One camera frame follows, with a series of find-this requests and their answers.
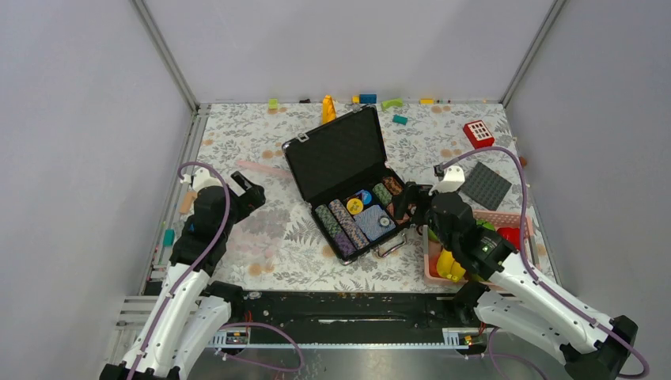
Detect clear pink zip bag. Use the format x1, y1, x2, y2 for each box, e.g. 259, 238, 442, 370
225, 160, 294, 276

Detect pink plastic basket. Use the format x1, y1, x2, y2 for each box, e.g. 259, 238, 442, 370
423, 207, 534, 292

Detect yellow toy bananas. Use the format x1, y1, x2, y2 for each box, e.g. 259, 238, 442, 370
436, 249, 466, 283

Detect black poker chip case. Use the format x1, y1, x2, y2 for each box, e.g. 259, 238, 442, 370
282, 104, 411, 265

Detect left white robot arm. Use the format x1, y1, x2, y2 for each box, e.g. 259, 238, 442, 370
100, 169, 266, 379

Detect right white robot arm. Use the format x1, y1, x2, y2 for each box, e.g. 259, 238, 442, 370
392, 182, 638, 379

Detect green toy cabbage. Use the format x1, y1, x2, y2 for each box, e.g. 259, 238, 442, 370
476, 219, 497, 231

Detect grey building baseplate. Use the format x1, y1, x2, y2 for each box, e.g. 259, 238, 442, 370
460, 162, 512, 211

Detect teal block at edge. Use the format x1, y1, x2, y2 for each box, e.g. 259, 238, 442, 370
161, 229, 176, 247

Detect teal small block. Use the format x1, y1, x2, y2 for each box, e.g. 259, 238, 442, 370
392, 115, 408, 125

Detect red toy pepper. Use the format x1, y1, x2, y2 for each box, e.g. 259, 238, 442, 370
496, 227, 522, 251

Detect red window block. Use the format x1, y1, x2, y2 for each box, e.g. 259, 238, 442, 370
463, 120, 495, 149

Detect green curved block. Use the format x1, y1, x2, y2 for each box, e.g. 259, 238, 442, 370
381, 98, 404, 111

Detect blue building block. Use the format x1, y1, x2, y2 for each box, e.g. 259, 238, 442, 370
358, 93, 377, 105

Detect yellow toy crane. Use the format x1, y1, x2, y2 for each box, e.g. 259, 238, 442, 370
321, 95, 337, 124

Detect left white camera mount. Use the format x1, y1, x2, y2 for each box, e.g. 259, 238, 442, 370
180, 169, 222, 192

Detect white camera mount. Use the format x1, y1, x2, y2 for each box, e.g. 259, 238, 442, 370
432, 165, 465, 193
180, 169, 222, 192

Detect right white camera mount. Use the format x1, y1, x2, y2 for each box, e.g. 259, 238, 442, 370
432, 165, 465, 193

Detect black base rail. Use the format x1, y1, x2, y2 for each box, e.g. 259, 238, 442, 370
144, 280, 504, 348

